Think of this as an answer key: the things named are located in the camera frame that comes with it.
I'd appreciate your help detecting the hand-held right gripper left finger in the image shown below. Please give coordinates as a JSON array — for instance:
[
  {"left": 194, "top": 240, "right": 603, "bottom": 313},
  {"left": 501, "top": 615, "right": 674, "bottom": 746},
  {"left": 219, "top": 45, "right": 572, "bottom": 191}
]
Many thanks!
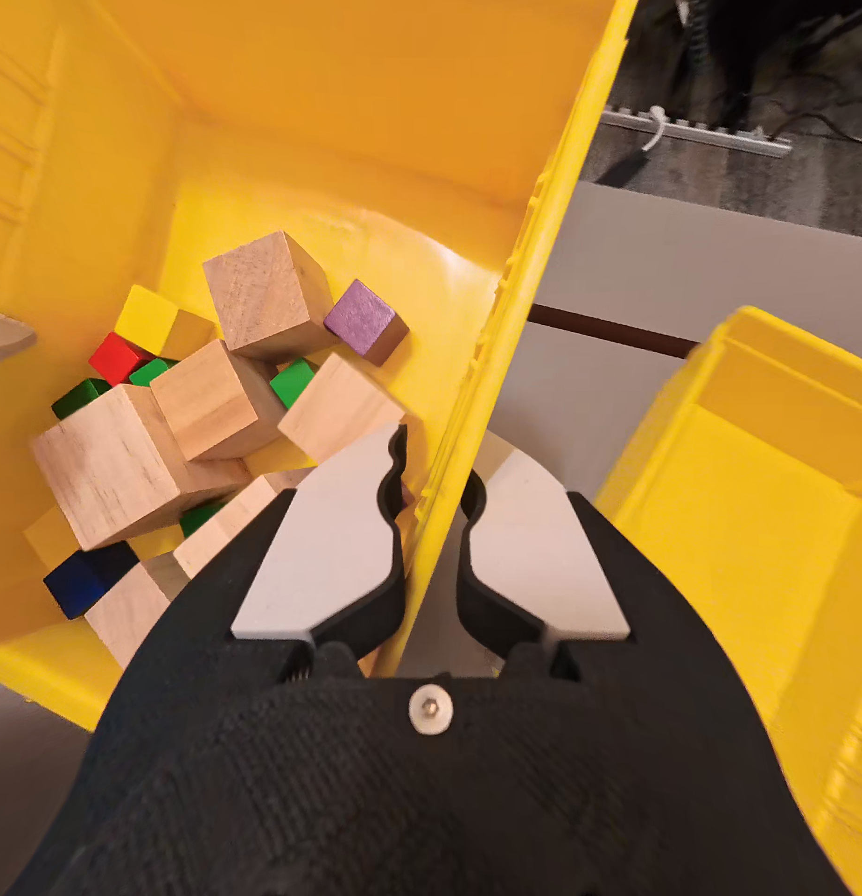
[{"left": 231, "top": 422, "right": 409, "bottom": 659}]

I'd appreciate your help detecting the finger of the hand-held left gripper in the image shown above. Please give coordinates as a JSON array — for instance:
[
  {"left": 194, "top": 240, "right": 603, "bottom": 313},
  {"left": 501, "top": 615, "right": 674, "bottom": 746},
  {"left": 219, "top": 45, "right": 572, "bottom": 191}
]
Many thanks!
[{"left": 0, "top": 308, "right": 38, "bottom": 369}]

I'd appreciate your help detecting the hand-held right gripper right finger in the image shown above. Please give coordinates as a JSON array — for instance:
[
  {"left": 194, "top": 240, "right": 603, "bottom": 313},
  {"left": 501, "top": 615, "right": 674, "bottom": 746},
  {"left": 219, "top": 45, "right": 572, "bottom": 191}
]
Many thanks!
[{"left": 457, "top": 428, "right": 632, "bottom": 660}]

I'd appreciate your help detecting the pile of wooden cubes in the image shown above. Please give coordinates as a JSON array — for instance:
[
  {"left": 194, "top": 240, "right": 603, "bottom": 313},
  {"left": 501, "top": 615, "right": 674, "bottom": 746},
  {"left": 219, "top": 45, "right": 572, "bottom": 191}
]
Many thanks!
[{"left": 22, "top": 231, "right": 422, "bottom": 671}]

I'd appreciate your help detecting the yellow plastic box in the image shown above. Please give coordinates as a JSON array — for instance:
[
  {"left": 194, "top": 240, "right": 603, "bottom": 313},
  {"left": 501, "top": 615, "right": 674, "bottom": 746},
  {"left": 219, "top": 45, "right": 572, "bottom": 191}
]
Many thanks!
[
  {"left": 594, "top": 305, "right": 862, "bottom": 896},
  {"left": 0, "top": 0, "right": 639, "bottom": 733}
]

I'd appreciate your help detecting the white power strip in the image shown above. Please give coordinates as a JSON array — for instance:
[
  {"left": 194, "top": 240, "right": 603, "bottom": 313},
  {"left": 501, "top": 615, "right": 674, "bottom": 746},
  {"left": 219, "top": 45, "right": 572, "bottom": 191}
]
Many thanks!
[{"left": 601, "top": 104, "right": 794, "bottom": 159}]

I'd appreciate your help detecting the black floor cable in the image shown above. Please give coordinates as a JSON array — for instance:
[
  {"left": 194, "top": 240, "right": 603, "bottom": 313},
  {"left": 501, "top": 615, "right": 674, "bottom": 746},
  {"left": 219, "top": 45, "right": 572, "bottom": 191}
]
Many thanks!
[{"left": 767, "top": 105, "right": 862, "bottom": 147}]

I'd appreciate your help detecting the black coiled cable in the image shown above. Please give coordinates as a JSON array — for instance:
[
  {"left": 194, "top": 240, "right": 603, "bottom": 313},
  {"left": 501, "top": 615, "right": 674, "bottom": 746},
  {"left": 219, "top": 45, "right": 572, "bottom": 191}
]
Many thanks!
[{"left": 679, "top": 0, "right": 708, "bottom": 67}]

